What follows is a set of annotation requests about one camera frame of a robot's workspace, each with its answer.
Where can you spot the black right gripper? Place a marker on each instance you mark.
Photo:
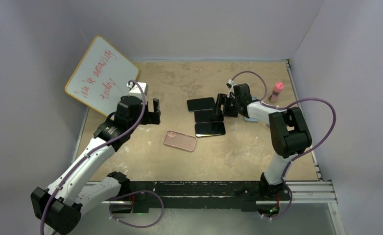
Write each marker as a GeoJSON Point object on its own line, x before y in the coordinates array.
{"type": "Point", "coordinates": [222, 99]}

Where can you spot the pink cased smartphone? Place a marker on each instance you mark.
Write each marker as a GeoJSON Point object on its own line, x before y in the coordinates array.
{"type": "Point", "coordinates": [209, 129]}

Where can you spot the whiteboard with red writing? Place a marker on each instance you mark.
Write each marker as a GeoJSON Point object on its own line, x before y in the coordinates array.
{"type": "Point", "coordinates": [101, 77]}

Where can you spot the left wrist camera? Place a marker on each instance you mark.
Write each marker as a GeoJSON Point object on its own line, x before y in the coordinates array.
{"type": "Point", "coordinates": [137, 90]}

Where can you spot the pink capped bottle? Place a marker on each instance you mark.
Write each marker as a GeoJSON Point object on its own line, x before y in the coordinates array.
{"type": "Point", "coordinates": [277, 89]}

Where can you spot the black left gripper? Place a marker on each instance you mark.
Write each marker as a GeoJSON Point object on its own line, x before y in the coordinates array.
{"type": "Point", "coordinates": [151, 118]}

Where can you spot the pink phone case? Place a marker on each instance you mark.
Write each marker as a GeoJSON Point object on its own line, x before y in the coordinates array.
{"type": "Point", "coordinates": [180, 140]}

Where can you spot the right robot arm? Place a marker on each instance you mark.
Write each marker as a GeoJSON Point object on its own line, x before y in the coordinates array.
{"type": "Point", "coordinates": [289, 132]}

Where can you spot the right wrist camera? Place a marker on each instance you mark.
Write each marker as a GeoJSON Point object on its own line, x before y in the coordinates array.
{"type": "Point", "coordinates": [230, 86]}

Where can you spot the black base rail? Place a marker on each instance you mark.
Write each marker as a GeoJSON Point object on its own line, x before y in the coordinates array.
{"type": "Point", "coordinates": [246, 196]}

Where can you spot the black screen smartphone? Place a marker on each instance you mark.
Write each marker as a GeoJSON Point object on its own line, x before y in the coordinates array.
{"type": "Point", "coordinates": [200, 104]}

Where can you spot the light blue phone case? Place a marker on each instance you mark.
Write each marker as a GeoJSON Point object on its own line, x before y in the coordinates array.
{"type": "Point", "coordinates": [253, 120]}

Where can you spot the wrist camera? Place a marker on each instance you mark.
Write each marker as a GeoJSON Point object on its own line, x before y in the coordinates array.
{"type": "Point", "coordinates": [137, 90]}
{"type": "Point", "coordinates": [230, 86]}

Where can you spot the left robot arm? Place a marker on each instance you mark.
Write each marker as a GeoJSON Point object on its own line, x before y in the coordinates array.
{"type": "Point", "coordinates": [62, 204]}

